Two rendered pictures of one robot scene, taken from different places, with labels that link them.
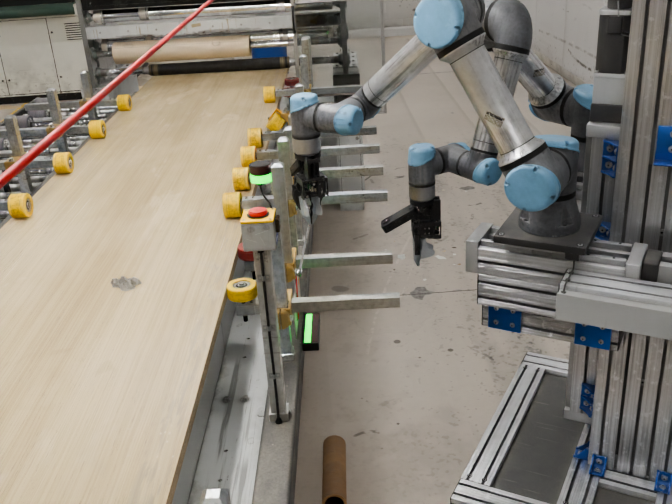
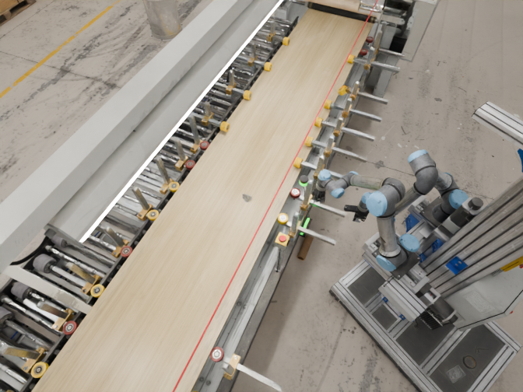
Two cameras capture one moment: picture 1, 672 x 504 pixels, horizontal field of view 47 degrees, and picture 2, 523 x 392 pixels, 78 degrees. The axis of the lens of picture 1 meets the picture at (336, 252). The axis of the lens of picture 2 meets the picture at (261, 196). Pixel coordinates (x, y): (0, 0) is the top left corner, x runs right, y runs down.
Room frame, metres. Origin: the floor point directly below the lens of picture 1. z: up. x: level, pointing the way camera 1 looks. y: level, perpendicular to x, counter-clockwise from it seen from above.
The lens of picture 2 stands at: (0.74, -0.04, 2.99)
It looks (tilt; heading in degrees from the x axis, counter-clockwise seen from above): 58 degrees down; 23
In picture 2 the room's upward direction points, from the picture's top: straight up
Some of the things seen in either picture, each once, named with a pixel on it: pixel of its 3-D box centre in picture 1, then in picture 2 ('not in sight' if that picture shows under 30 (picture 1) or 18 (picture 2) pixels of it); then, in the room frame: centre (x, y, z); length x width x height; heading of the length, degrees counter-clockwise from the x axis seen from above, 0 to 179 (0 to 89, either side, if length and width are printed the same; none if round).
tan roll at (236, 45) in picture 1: (217, 47); (342, 2); (4.66, 0.62, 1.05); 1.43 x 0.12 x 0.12; 88
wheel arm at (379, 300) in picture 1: (318, 304); (307, 232); (1.83, 0.06, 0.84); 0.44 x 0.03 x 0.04; 88
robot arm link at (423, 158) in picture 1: (422, 164); (366, 200); (2.08, -0.26, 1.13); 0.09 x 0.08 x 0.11; 121
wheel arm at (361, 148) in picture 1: (313, 151); (345, 130); (2.83, 0.06, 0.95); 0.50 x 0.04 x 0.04; 88
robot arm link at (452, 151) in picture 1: (453, 159); not in sight; (2.11, -0.35, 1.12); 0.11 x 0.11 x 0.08; 31
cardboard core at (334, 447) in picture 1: (334, 472); (306, 245); (2.10, 0.05, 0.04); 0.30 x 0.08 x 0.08; 178
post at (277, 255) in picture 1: (280, 302); (293, 229); (1.79, 0.15, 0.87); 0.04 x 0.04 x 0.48; 88
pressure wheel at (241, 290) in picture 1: (243, 301); (282, 221); (1.84, 0.25, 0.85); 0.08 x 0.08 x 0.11
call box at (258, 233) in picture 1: (259, 231); (282, 241); (1.53, 0.16, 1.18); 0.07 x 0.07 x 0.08; 88
